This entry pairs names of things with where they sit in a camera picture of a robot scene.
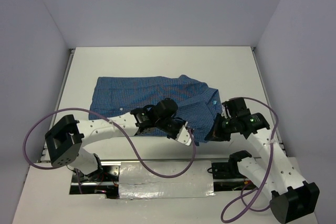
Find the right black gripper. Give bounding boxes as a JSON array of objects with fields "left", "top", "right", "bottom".
[{"left": 205, "top": 112, "right": 237, "bottom": 142}]

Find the blue checked long sleeve shirt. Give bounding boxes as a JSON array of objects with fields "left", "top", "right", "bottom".
[{"left": 90, "top": 75, "right": 223, "bottom": 144}]

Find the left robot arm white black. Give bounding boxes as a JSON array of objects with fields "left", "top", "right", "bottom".
[{"left": 45, "top": 98, "right": 192, "bottom": 181}]

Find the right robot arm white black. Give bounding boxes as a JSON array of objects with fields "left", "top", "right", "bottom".
[{"left": 206, "top": 97, "right": 320, "bottom": 223}]

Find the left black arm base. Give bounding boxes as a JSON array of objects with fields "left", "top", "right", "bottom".
[{"left": 68, "top": 164, "right": 120, "bottom": 199}]

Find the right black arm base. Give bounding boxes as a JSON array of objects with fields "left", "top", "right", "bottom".
[{"left": 207, "top": 162, "right": 246, "bottom": 192}]

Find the silver tape sheet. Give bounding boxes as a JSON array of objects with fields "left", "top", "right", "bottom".
[{"left": 118, "top": 161, "right": 215, "bottom": 199}]

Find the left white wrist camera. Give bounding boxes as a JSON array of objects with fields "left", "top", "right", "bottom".
[{"left": 175, "top": 126, "right": 192, "bottom": 146}]

